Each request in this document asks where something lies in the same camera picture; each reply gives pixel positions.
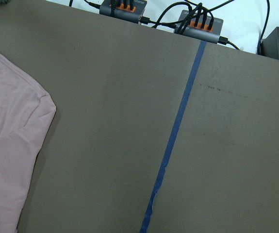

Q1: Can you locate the pink Snoopy t-shirt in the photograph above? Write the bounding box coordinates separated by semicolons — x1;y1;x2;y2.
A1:
0;54;56;233

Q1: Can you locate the grey USB hub left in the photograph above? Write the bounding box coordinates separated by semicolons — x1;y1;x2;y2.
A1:
99;0;147;24

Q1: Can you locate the grey usb hub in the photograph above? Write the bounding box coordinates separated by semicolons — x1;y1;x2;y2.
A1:
99;0;147;24
182;16;224;44

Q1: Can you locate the grey USB hub right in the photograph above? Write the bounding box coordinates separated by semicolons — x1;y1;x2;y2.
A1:
182;16;224;44

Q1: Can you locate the black box with label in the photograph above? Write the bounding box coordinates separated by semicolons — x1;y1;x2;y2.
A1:
261;27;279;64

